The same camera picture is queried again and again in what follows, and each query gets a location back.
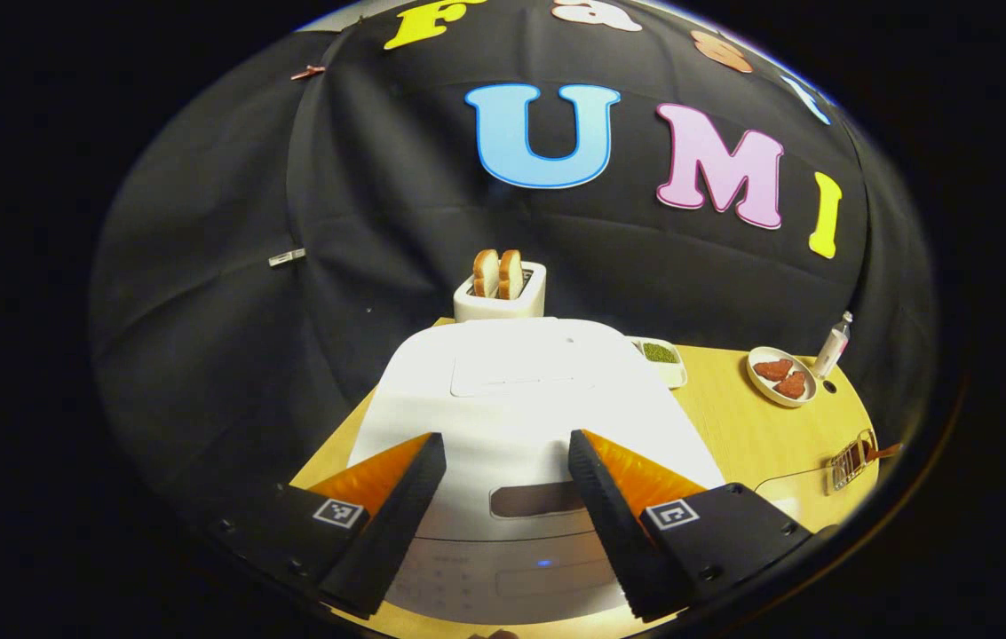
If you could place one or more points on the red meat piece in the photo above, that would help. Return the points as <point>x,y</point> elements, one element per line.
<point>772,369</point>
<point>792,385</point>

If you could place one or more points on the brown wooden spoon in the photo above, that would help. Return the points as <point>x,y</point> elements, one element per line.
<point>886,452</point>

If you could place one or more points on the copper cloth clip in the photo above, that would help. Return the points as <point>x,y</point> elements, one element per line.
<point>307,71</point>

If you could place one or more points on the clear bottle with pink label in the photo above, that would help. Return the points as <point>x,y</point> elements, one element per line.
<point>831,351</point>

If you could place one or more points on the silver cloth clip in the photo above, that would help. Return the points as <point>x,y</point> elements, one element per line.
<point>287,257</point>

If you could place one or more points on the white divided grain dish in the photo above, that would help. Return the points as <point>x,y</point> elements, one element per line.
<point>661,355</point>

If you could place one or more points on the toast bread slice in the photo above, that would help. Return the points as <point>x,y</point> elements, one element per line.
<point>510,273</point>
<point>486,273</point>

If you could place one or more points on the black backdrop cloth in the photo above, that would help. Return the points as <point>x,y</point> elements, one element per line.
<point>245,266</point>

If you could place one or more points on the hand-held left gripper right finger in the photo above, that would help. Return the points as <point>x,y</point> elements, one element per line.
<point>613,524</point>

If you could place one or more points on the white round plate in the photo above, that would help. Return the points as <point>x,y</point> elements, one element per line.
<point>764,386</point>

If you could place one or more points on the white rice cooker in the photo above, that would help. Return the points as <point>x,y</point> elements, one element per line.
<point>511,417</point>

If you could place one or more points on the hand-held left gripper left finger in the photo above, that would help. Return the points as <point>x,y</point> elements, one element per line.
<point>392,532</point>

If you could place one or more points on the white toaster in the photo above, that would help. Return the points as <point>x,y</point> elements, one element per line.
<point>502,308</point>

